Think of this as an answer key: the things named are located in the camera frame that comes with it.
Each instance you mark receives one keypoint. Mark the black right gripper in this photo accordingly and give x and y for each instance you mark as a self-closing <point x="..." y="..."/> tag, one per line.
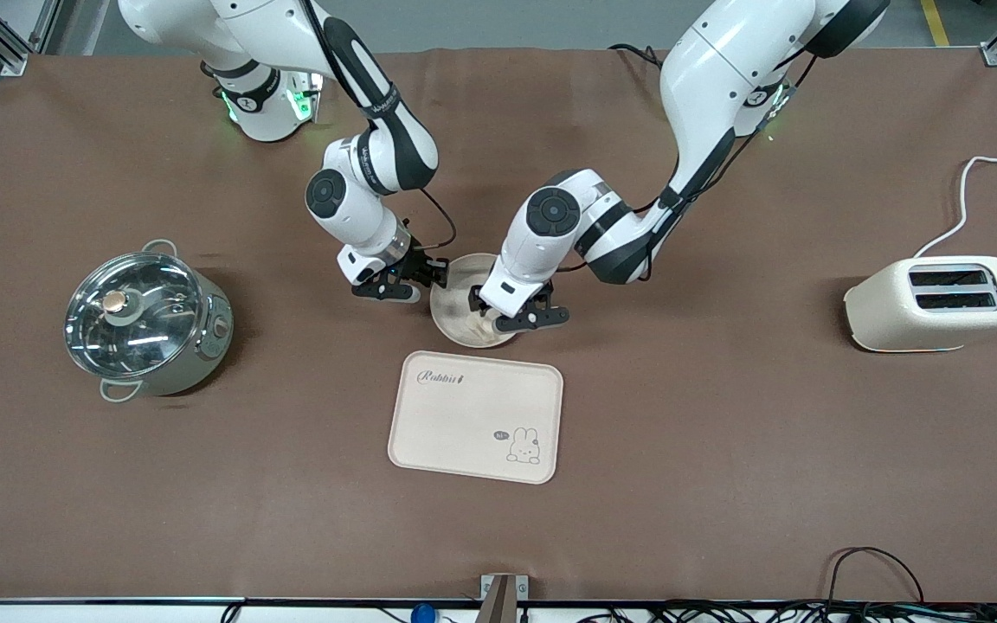
<point x="414" y="263"/>

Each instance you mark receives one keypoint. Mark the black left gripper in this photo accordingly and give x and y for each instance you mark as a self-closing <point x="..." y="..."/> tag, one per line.
<point x="475" y="303"/>

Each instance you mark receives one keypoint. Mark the round cream plate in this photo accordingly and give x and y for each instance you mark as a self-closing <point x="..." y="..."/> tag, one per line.
<point x="455" y="303"/>

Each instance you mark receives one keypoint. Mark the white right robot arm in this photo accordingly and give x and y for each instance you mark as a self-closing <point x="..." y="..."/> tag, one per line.
<point x="351" y="212"/>

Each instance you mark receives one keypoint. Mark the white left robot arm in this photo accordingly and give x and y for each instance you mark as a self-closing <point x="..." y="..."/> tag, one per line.
<point x="706" y="78"/>

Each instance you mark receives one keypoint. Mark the cream rabbit print tray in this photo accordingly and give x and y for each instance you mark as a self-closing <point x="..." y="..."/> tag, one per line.
<point x="464" y="424"/>

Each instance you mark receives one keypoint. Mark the pale green electric pot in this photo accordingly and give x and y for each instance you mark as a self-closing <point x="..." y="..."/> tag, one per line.
<point x="209" y="346"/>

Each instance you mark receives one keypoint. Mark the brown table cloth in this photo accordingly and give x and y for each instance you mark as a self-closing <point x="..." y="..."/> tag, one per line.
<point x="291" y="519"/>

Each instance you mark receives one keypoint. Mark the glass pot lid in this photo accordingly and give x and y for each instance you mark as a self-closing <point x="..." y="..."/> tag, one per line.
<point x="139" y="329"/>

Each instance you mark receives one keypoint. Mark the blue round cap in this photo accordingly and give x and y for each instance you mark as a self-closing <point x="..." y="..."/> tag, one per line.
<point x="422" y="614"/>

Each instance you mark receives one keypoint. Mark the cream two-slot toaster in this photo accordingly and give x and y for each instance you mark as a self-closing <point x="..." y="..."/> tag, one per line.
<point x="897" y="316"/>

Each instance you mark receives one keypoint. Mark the metal table edge bracket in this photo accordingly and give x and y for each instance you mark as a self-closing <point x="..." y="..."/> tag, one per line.
<point x="503" y="593"/>

